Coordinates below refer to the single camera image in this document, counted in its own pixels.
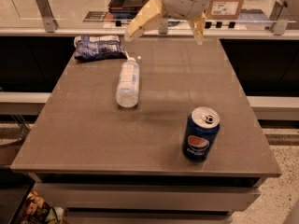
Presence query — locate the brown cardboard box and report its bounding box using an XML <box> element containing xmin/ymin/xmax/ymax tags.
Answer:
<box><xmin>206</xmin><ymin>0</ymin><xmax>244</xmax><ymax>20</ymax></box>

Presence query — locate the right metal glass bracket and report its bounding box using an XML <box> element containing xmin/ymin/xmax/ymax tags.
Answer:
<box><xmin>270</xmin><ymin>1</ymin><xmax>289</xmax><ymax>35</ymax></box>

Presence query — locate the colourful snack bag on floor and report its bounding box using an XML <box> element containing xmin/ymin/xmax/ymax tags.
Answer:
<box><xmin>15</xmin><ymin>190</ymin><xmax>64</xmax><ymax>224</ymax></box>

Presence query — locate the metal glass bracket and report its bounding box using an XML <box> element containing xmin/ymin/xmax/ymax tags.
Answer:
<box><xmin>158</xmin><ymin>18</ymin><xmax>168</xmax><ymax>35</ymax></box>
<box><xmin>36</xmin><ymin>0</ymin><xmax>59</xmax><ymax>33</ymax></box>
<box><xmin>270</xmin><ymin>1</ymin><xmax>289</xmax><ymax>35</ymax></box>

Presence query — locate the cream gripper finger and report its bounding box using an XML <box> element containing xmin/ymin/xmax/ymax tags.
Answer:
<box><xmin>124</xmin><ymin>0</ymin><xmax>166</xmax><ymax>42</ymax></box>
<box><xmin>188</xmin><ymin>12</ymin><xmax>206</xmax><ymax>45</ymax></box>

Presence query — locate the blue snack bag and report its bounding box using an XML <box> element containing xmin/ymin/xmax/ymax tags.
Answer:
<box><xmin>74</xmin><ymin>35</ymin><xmax>128</xmax><ymax>61</ymax></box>

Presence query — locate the grey table drawer unit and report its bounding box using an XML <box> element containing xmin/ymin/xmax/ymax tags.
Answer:
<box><xmin>35</xmin><ymin>182</ymin><xmax>261</xmax><ymax>224</ymax></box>

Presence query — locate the blue Pepsi can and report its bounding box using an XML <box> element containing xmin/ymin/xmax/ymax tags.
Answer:
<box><xmin>182</xmin><ymin>106</ymin><xmax>220</xmax><ymax>162</ymax></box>

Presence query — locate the clear plastic water bottle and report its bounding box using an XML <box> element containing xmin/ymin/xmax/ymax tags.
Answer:
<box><xmin>116</xmin><ymin>57</ymin><xmax>140</xmax><ymax>108</ymax></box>

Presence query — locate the left metal glass bracket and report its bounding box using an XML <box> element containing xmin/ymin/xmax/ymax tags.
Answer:
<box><xmin>36</xmin><ymin>0</ymin><xmax>59</xmax><ymax>33</ymax></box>

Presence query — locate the middle metal glass bracket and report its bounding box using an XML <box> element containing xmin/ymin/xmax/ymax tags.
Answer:
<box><xmin>158</xmin><ymin>18</ymin><xmax>168</xmax><ymax>35</ymax></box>

